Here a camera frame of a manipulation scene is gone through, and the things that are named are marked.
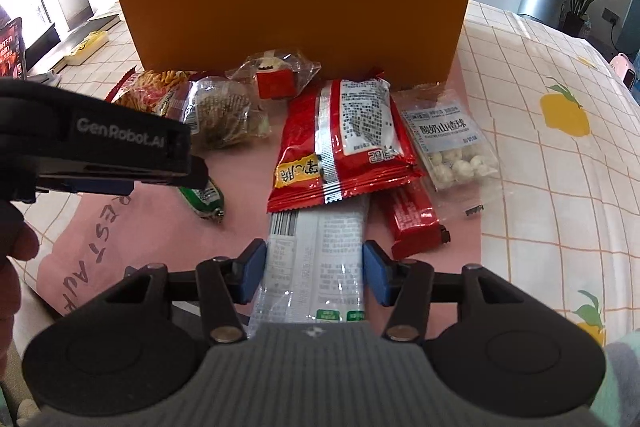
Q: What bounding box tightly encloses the clear packet of white balls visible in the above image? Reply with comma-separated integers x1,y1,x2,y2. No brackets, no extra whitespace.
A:
395,84,503,194

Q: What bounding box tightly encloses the yellow plastic box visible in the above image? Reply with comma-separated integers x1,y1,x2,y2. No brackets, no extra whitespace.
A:
64,31,110,66

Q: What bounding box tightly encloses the green snack packet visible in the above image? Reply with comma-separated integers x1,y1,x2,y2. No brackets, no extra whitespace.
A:
177,177,226,224

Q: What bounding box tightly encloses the white snack packet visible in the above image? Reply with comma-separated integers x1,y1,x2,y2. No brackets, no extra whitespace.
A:
247,196,372,339

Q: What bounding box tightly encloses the pink paper mat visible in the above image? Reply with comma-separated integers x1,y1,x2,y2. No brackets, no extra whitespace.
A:
35,74,488,319

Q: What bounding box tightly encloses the person's left hand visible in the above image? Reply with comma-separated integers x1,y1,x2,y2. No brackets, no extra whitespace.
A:
0,202,41,358

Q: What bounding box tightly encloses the large red snack packet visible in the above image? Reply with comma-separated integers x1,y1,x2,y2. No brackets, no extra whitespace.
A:
266,77,426,214

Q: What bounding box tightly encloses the small pink object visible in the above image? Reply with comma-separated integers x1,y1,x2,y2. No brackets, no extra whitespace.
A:
610,53,639,94

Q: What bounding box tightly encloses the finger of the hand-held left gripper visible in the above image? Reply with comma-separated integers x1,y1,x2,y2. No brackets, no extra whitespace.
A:
35,156,209,195

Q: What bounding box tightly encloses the clear packet with small cake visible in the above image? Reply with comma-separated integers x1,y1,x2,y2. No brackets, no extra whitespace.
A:
225,49,322,101

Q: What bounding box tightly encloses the red yellow noodle snack packet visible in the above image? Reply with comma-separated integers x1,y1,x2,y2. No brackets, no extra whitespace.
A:
105,68,201,130

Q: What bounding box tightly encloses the orange cardboard box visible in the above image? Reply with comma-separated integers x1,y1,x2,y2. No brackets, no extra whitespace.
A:
116,0,472,92

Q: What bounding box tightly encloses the small red bar packet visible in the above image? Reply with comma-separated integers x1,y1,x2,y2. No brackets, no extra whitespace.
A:
375,182,452,261

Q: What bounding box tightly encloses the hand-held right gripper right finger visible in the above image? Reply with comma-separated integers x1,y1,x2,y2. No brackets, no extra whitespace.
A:
362,239,521,343

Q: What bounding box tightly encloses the clear packet with brown bun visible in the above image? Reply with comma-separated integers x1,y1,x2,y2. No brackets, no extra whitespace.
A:
184,76,272,152

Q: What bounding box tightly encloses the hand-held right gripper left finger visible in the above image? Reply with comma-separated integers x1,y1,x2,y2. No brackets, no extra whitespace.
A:
107,239,268,344

